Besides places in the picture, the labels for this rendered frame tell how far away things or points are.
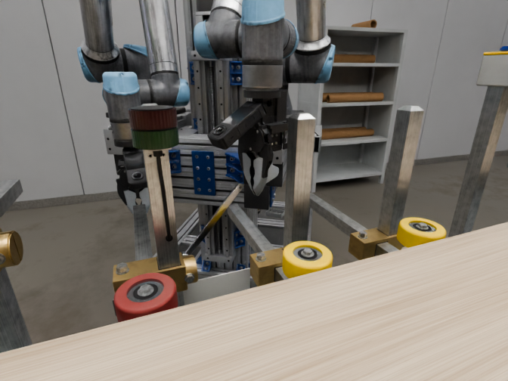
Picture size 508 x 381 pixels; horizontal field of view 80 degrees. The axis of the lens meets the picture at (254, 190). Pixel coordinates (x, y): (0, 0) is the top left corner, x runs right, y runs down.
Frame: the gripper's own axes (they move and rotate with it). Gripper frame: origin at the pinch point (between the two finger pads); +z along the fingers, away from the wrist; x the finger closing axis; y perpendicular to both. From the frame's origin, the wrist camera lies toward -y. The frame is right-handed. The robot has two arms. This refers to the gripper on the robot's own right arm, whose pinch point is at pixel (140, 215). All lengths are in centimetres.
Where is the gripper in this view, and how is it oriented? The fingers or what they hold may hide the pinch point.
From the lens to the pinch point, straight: 86.0
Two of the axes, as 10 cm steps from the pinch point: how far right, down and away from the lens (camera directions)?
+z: 0.0, 9.3, 3.6
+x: -9.3, 1.3, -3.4
